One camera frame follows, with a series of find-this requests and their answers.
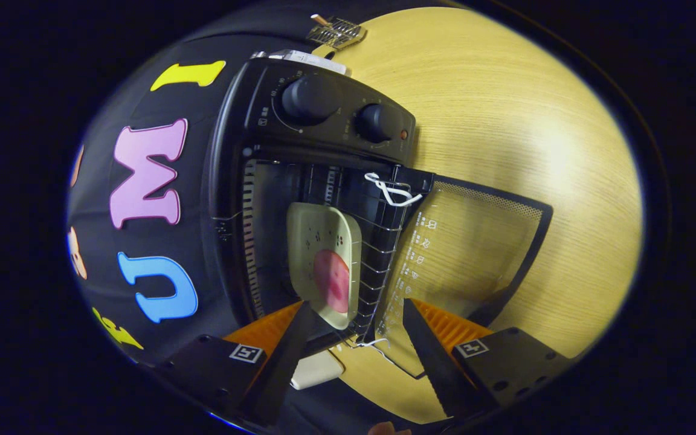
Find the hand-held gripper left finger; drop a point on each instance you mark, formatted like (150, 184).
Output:
(281, 368)

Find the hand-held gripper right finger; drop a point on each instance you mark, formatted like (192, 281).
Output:
(435, 362)

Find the pink ham slice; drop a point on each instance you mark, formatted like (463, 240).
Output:
(331, 281)

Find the cream square plate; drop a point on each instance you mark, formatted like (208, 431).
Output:
(318, 232)

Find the black toaster oven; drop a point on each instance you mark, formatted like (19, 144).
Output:
(342, 121)

